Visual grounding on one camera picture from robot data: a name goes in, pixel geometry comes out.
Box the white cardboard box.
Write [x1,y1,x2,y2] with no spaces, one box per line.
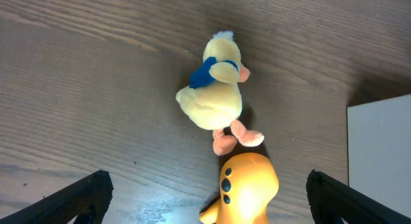
[347,94,411,217]

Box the orange rubber dinosaur toy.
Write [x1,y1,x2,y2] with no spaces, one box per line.
[199,152,279,224]

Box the yellow plush duck toy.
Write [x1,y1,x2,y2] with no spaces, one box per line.
[175,31,265,156]

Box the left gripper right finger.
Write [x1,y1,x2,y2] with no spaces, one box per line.
[306,170,410,224]

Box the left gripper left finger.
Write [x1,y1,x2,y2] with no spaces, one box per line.
[1,170,114,224]

